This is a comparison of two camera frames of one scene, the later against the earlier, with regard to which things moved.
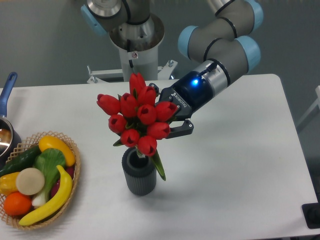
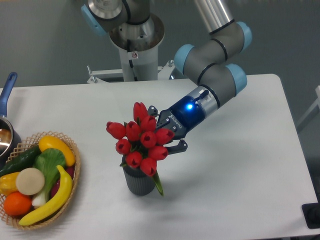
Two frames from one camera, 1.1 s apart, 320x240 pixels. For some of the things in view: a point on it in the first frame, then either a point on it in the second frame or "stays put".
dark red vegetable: x=69 y=170 stays put
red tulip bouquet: x=138 y=119 → x=140 y=144
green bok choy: x=49 y=161 stays put
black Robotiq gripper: x=191 y=94 → x=183 y=116
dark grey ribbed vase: x=140 y=173 stays put
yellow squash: x=48 y=142 stays put
